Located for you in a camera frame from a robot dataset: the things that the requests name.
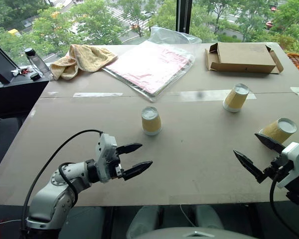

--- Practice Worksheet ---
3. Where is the clear bag with pink sheets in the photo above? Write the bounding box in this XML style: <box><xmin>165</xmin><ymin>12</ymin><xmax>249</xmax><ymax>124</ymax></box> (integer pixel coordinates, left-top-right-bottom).
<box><xmin>101</xmin><ymin>26</ymin><xmax>203</xmax><ymax>103</ymax></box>

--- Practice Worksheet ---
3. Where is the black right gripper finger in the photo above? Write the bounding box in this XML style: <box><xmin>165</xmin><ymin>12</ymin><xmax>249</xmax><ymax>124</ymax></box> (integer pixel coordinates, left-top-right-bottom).
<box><xmin>233</xmin><ymin>149</ymin><xmax>267</xmax><ymax>185</ymax></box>
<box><xmin>254</xmin><ymin>133</ymin><xmax>287</xmax><ymax>154</ymax></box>

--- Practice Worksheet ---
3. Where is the tan ribbed paper cup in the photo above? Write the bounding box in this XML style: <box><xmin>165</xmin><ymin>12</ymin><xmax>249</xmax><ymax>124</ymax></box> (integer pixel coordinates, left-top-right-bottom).
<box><xmin>141</xmin><ymin>106</ymin><xmax>163</xmax><ymax>136</ymax></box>
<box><xmin>258</xmin><ymin>118</ymin><xmax>298</xmax><ymax>145</ymax></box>
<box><xmin>222</xmin><ymin>83</ymin><xmax>250</xmax><ymax>113</ymax></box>

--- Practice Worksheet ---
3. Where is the cream terry towel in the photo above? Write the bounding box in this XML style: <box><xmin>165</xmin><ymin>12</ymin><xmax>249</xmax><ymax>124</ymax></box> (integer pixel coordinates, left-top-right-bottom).
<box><xmin>49</xmin><ymin>44</ymin><xmax>119</xmax><ymax>81</ymax></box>

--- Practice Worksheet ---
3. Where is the black side cabinet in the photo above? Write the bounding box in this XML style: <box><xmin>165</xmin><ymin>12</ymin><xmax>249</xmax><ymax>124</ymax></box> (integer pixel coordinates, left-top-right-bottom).
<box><xmin>0</xmin><ymin>74</ymin><xmax>51</xmax><ymax>120</ymax></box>

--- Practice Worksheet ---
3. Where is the short black left arm cable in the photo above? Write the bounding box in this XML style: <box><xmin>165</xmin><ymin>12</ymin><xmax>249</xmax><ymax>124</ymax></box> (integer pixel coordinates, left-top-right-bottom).
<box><xmin>58</xmin><ymin>162</ymin><xmax>79</xmax><ymax>208</ymax></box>

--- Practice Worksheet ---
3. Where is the clear bottle with black cap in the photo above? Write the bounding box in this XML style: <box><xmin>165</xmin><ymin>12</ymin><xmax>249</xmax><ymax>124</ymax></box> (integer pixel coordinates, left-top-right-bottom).
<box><xmin>24</xmin><ymin>47</ymin><xmax>51</xmax><ymax>78</ymax></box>

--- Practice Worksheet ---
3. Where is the black window frame post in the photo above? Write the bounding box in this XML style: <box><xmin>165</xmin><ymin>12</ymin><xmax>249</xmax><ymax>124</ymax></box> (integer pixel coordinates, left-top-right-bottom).
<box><xmin>176</xmin><ymin>0</ymin><xmax>193</xmax><ymax>36</ymax></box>

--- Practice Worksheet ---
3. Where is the black office chair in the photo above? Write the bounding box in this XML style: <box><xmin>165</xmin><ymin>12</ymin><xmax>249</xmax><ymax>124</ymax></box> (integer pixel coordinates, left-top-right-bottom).
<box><xmin>0</xmin><ymin>114</ymin><xmax>26</xmax><ymax>180</ymax></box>

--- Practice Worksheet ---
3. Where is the red and white keychain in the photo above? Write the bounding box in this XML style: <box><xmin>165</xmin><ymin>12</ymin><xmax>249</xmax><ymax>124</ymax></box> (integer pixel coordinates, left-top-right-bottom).
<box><xmin>10</xmin><ymin>67</ymin><xmax>32</xmax><ymax>77</ymax></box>

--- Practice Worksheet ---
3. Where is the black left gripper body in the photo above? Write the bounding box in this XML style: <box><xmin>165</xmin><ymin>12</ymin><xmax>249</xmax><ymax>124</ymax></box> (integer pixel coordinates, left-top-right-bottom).
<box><xmin>110</xmin><ymin>146</ymin><xmax>127</xmax><ymax>179</ymax></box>

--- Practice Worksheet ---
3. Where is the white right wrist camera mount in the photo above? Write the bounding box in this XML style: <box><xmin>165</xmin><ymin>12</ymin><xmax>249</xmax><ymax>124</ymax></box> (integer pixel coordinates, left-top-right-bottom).
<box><xmin>276</xmin><ymin>141</ymin><xmax>299</xmax><ymax>189</ymax></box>

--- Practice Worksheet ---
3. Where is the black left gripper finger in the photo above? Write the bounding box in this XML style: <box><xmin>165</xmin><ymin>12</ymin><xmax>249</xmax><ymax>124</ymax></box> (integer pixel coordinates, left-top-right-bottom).
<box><xmin>116</xmin><ymin>142</ymin><xmax>143</xmax><ymax>156</ymax></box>
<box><xmin>122</xmin><ymin>160</ymin><xmax>153</xmax><ymax>181</ymax></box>

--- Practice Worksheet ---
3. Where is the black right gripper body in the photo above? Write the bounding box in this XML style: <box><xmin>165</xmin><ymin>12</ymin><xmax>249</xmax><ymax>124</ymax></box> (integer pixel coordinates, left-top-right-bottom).
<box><xmin>263</xmin><ymin>154</ymin><xmax>293</xmax><ymax>179</ymax></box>

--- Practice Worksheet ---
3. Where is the flat brown cardboard box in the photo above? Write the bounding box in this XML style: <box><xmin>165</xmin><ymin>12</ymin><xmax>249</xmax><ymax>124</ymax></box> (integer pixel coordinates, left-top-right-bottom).
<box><xmin>204</xmin><ymin>41</ymin><xmax>285</xmax><ymax>75</ymax></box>

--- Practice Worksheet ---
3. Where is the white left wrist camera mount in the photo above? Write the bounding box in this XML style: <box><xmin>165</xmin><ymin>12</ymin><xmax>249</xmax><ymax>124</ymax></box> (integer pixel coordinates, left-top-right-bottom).
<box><xmin>95</xmin><ymin>133</ymin><xmax>118</xmax><ymax>184</ymax></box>

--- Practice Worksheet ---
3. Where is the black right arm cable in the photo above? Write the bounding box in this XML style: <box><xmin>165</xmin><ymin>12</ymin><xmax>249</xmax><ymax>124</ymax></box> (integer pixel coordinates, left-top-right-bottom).
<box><xmin>269</xmin><ymin>171</ymin><xmax>299</xmax><ymax>239</ymax></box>

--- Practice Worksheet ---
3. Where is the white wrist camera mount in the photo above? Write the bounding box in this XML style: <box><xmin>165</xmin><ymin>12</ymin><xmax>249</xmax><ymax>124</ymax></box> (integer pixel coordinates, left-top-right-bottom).
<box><xmin>95</xmin><ymin>133</ymin><xmax>118</xmax><ymax>184</ymax></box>
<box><xmin>276</xmin><ymin>141</ymin><xmax>299</xmax><ymax>189</ymax></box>

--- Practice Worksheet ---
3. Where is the grey rounded robot leg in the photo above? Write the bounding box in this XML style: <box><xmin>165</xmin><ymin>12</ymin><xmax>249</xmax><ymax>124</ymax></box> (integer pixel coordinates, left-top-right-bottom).
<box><xmin>192</xmin><ymin>204</ymin><xmax>225</xmax><ymax>230</ymax></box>
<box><xmin>126</xmin><ymin>205</ymin><xmax>163</xmax><ymax>239</ymax></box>

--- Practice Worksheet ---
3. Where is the grey robot torso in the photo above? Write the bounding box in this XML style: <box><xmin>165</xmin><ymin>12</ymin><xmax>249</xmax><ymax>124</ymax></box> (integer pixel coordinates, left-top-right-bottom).
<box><xmin>139</xmin><ymin>226</ymin><xmax>259</xmax><ymax>239</ymax></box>

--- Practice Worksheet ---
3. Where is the thin white wire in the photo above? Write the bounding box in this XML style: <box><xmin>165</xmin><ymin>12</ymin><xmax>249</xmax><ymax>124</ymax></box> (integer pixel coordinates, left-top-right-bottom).
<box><xmin>178</xmin><ymin>204</ymin><xmax>198</xmax><ymax>228</ymax></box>

